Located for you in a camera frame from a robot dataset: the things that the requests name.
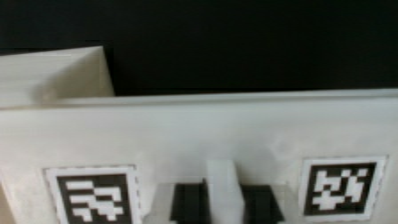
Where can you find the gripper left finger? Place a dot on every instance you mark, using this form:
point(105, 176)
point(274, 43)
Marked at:
point(190, 204)

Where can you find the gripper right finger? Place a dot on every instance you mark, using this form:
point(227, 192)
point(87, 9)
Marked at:
point(261, 211)

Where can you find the white door panel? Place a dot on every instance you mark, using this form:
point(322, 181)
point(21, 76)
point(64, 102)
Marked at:
point(98, 152)

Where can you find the white cabinet body box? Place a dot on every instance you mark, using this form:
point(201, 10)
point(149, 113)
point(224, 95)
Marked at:
point(53, 75)

